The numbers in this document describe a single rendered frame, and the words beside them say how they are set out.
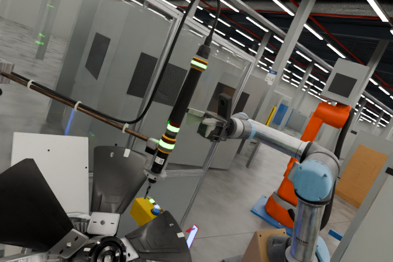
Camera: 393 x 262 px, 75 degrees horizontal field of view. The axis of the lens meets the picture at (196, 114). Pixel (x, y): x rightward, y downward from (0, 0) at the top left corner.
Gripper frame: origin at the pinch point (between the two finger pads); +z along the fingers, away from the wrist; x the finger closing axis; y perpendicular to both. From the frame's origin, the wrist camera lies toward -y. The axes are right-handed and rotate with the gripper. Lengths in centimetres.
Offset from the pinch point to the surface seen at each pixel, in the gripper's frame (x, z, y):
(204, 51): -1.8, 7.7, -18.0
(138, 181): 9.6, 2.6, 29.6
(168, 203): 70, -92, 95
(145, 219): 25, -24, 62
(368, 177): 26, -791, 79
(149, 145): 2.4, 10.4, 12.6
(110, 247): -3.5, 15.2, 41.8
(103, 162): 21.0, 10.7, 28.9
